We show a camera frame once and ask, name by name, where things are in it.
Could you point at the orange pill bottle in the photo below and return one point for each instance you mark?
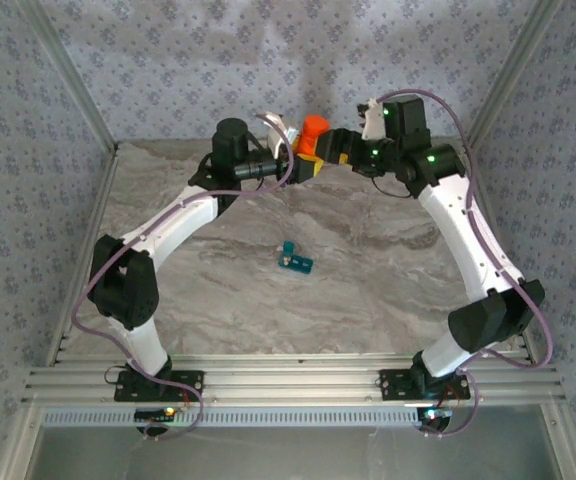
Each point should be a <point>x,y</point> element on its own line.
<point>304,145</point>

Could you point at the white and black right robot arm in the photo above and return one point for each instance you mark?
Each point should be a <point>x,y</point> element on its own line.
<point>468,235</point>

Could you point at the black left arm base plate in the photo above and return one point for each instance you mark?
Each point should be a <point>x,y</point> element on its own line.
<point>188,385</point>

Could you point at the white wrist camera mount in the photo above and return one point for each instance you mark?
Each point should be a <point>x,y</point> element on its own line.
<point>373,125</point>
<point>279,139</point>

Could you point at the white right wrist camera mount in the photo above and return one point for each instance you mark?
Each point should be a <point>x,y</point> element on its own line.
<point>373,125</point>

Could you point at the wide aluminium frame rail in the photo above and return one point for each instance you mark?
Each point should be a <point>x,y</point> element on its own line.
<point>293,380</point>

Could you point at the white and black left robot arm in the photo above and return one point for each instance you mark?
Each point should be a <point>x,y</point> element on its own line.
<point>123,290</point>

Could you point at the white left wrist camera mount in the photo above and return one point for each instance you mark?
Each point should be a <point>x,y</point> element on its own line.
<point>279,139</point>

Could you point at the short aluminium frame leg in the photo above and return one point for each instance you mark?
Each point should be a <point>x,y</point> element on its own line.
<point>565,442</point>
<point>18,442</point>

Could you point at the grey metal panel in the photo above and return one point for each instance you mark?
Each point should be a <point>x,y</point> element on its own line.
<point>293,455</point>

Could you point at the slanted aluminium frame post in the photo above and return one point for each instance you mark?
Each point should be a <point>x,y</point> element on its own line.
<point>68,75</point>
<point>513,75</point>

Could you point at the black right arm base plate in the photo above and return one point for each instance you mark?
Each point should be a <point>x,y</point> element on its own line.
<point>398,385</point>

